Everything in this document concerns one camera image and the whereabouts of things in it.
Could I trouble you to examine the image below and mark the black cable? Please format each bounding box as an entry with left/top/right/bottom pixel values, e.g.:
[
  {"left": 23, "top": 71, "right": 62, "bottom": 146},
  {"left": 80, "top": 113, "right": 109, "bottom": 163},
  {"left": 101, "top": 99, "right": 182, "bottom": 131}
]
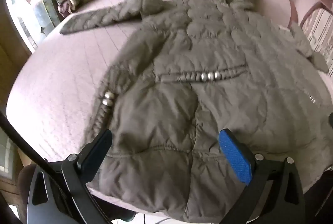
[{"left": 0, "top": 111, "right": 55, "bottom": 178}]

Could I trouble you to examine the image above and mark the striped floral cushion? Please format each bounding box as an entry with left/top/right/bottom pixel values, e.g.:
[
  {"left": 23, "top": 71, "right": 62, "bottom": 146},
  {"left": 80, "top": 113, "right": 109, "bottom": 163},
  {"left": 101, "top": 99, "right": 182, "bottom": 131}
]
[{"left": 297, "top": 0, "right": 333, "bottom": 63}]

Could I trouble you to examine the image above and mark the olive green quilted jacket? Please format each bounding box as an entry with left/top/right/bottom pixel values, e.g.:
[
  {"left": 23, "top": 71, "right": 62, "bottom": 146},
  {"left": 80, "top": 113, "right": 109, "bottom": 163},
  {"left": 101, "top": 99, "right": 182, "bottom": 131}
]
[{"left": 59, "top": 0, "right": 333, "bottom": 223}]

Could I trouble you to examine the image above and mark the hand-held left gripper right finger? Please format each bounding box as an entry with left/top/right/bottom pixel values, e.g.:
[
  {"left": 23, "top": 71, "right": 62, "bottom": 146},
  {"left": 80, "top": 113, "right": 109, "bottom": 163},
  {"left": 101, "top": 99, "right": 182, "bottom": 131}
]
[{"left": 218, "top": 128, "right": 306, "bottom": 224}]

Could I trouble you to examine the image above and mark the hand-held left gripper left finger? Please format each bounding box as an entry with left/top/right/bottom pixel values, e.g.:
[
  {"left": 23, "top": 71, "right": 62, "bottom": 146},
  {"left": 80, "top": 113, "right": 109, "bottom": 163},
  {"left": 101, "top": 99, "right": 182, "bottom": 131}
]
[{"left": 26, "top": 129, "right": 113, "bottom": 224}]

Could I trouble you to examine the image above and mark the floral curtain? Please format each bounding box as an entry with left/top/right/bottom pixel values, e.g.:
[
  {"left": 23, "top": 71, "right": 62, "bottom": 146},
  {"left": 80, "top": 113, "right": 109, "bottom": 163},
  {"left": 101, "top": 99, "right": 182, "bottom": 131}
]
[{"left": 16, "top": 0, "right": 71, "bottom": 42}]

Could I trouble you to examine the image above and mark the pink quilted bed cover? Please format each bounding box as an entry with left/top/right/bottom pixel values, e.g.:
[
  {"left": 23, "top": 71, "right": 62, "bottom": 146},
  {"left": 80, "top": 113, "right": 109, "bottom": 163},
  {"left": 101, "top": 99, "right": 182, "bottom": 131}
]
[{"left": 6, "top": 0, "right": 333, "bottom": 214}]

